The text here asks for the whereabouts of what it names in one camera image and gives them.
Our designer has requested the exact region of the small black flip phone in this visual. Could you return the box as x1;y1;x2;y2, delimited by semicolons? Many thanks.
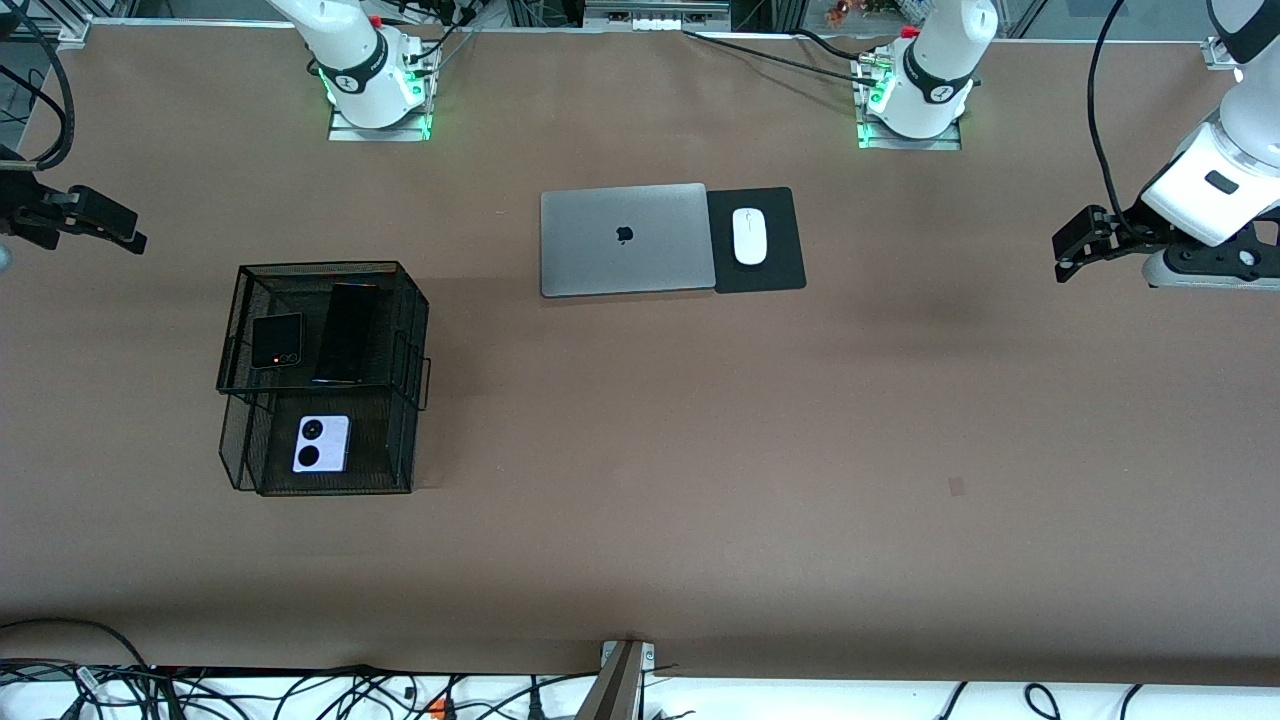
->
250;312;305;371

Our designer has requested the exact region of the long black smartphone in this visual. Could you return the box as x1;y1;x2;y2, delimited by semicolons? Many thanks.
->
312;283;381;386

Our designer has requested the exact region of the lavender flip phone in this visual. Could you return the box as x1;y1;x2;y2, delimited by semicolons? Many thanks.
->
291;414;352;475

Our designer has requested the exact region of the black mouse pad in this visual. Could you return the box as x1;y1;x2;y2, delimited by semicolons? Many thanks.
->
706;187;807;295

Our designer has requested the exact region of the black two-tier mesh tray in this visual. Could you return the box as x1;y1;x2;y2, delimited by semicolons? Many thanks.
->
215;261;433;497

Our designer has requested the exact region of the white computer mouse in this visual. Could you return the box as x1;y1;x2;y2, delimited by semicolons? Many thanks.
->
732;207;769;267

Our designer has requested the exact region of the silver closed laptop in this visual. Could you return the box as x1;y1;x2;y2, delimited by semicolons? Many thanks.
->
540;182;717;299

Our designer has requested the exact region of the white power strip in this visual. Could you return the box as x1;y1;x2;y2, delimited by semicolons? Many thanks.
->
584;0;731;33

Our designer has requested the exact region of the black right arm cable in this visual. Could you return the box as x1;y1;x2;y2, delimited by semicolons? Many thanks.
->
0;0;76;171

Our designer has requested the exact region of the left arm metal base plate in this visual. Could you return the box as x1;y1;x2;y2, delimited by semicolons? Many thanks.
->
855;50;964;152

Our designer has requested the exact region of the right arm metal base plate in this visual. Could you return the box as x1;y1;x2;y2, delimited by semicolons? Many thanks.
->
328;55;433;142

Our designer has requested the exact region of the thick black cable loop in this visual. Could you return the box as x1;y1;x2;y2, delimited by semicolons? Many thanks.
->
0;618;151;669

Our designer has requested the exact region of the black cable across table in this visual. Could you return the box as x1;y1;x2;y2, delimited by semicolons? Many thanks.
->
683;28;881;89

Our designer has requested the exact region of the grey metal camera post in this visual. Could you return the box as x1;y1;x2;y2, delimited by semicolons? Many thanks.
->
578;640;657;720

